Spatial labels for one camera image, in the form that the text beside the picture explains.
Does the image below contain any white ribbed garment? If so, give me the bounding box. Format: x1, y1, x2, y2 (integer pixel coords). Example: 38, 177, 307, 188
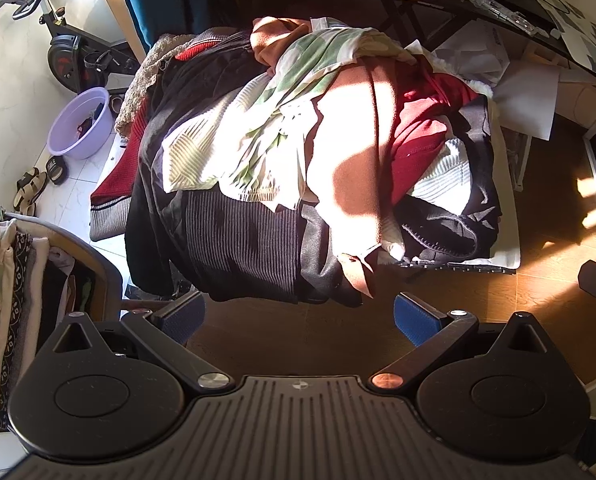
409, 137, 479, 213

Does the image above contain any beige knit garment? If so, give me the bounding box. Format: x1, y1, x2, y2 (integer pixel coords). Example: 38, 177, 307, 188
114, 32, 199, 138

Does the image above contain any white cushion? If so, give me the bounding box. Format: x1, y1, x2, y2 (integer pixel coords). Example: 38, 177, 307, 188
478, 80, 524, 273

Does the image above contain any black ribbed garment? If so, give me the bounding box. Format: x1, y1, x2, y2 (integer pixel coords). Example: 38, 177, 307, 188
180, 187, 311, 306

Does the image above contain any cream ribbed sweater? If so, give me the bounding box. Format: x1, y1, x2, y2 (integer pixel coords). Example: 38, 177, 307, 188
162, 77, 299, 196

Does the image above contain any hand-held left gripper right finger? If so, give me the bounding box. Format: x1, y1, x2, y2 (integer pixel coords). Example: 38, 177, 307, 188
368, 291, 559, 392

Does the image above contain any stack of folded clothes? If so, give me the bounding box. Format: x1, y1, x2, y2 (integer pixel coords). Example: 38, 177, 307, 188
0, 205, 96, 428

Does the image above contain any light wooden board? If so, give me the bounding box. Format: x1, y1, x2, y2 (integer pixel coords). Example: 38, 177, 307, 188
90, 0, 146, 63

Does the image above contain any dark red garment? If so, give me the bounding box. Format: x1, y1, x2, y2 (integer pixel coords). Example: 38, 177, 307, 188
388, 57, 484, 206

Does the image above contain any black smooth garment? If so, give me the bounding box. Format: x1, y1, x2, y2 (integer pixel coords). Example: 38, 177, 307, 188
124, 30, 259, 306

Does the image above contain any dark grey laundry basket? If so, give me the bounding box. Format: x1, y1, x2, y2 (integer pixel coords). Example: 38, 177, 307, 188
2, 212, 124, 323

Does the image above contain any dark grey garment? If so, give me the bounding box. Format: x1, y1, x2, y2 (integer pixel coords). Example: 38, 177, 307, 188
298, 200, 366, 309

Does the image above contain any black garment with grey piping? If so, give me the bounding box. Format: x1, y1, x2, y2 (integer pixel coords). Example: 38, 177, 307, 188
393, 92, 504, 267

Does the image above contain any tan brown garment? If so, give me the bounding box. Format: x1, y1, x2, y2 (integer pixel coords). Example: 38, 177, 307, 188
250, 16, 431, 301

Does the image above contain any clear plastic strip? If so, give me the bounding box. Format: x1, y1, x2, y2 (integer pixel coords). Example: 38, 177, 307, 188
470, 0, 536, 36

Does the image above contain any beige sandal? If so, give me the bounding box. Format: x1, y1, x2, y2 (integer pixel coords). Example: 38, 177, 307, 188
12, 187, 39, 217
16, 167, 48, 196

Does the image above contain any crumpled white paper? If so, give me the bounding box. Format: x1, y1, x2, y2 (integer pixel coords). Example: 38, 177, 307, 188
430, 25, 511, 86

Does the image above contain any black exercise bike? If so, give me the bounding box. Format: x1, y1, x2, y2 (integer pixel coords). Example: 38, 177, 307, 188
5, 0, 141, 95

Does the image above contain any purple plastic basin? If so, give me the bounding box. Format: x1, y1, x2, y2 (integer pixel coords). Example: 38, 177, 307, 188
46, 87, 116, 161

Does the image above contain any black slipper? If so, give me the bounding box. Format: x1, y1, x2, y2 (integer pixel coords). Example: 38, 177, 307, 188
45, 156, 69, 185

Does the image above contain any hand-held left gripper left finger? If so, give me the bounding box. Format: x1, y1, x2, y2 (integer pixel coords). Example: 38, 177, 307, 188
38, 289, 232, 394

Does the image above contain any white paper sheet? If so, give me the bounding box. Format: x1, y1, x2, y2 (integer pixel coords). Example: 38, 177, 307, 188
493, 62, 561, 141

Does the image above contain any green white patterned shirt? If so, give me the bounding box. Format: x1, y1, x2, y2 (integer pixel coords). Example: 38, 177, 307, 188
218, 19, 419, 213

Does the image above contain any red sweater with grey hem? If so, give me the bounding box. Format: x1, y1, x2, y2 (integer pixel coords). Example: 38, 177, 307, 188
88, 40, 219, 242

